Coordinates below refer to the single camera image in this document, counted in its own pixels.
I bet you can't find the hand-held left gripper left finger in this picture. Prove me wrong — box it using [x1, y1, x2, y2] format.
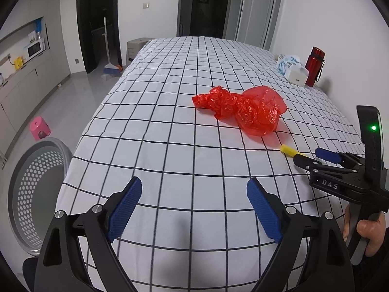
[35, 176, 143, 292]

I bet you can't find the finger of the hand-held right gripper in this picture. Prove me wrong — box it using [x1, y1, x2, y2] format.
[315, 147, 365, 168]
[293, 154, 327, 172]

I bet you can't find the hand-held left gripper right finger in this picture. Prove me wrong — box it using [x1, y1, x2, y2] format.
[246, 177, 356, 292]

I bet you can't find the yellow foam dart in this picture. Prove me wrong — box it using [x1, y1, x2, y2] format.
[280, 144, 304, 159]

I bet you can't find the grey perforated basket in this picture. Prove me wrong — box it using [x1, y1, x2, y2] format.
[8, 137, 73, 256]

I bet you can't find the person's right hand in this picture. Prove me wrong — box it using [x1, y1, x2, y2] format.
[343, 204, 386, 257]

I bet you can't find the red plastic bag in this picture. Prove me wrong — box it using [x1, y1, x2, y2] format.
[191, 85, 288, 137]

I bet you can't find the checked white tablecloth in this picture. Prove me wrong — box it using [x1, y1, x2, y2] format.
[56, 36, 367, 292]

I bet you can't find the white square box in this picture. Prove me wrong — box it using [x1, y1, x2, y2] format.
[287, 66, 309, 85]

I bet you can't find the red thermos bottle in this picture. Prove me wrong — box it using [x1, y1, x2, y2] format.
[305, 46, 326, 87]

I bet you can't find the blue white tissue pack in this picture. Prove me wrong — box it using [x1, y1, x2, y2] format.
[276, 53, 301, 78]

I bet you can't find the pink plastic stool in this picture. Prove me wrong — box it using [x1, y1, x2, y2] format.
[29, 116, 52, 141]

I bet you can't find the blue broom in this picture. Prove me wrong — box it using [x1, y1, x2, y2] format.
[102, 17, 123, 76]

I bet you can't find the grey base cabinet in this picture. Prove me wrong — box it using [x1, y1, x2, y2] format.
[0, 50, 75, 155]

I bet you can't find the beige lidded bin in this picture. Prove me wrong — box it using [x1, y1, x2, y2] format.
[126, 37, 154, 66]

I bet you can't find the white microwave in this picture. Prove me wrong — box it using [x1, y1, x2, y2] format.
[27, 38, 47, 58]

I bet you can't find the black door frame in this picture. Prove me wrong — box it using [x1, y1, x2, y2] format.
[76, 0, 120, 74]

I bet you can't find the grey door frame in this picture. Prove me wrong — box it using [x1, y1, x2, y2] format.
[177, 0, 245, 41]

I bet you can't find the grey wall cabinet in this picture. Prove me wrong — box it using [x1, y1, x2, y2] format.
[0, 0, 61, 41]

